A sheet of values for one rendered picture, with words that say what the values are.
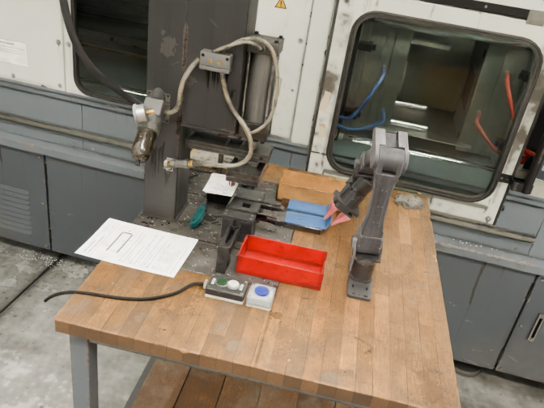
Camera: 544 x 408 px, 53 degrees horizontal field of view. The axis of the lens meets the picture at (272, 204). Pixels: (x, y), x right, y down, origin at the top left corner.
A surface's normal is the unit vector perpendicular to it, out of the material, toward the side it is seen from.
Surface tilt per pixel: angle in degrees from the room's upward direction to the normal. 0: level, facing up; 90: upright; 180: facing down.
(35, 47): 90
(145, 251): 1
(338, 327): 0
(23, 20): 90
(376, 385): 0
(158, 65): 90
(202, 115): 90
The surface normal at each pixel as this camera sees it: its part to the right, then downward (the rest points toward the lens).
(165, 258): 0.13, -0.87
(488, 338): -0.23, 0.44
